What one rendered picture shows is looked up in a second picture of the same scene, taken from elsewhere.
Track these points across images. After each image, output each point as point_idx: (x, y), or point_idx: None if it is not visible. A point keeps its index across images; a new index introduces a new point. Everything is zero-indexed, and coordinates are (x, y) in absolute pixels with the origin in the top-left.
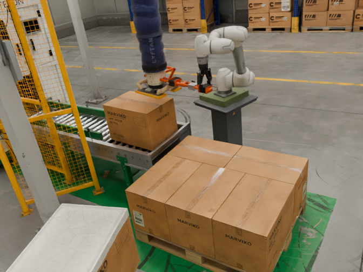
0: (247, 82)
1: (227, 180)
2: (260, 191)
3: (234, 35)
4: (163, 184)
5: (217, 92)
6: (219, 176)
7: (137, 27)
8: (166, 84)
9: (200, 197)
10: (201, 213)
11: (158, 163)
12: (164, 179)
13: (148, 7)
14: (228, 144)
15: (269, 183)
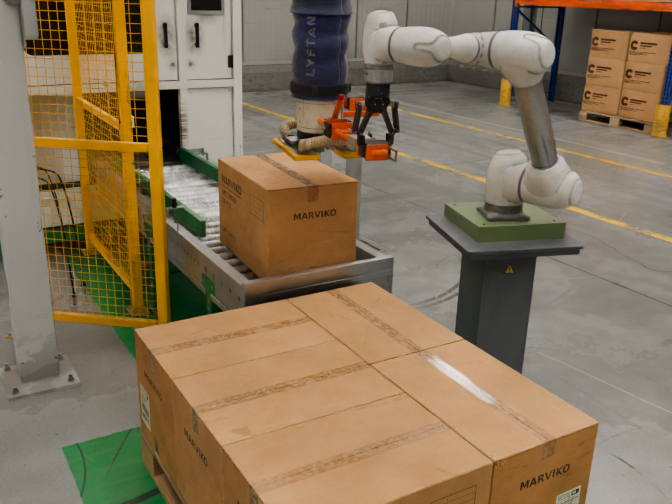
0: (553, 196)
1: (346, 390)
2: (392, 441)
3: (512, 51)
4: (213, 346)
5: (484, 205)
6: (339, 375)
7: None
8: None
9: (250, 398)
10: (215, 428)
11: (250, 308)
12: (224, 340)
13: None
14: (436, 326)
15: (434, 433)
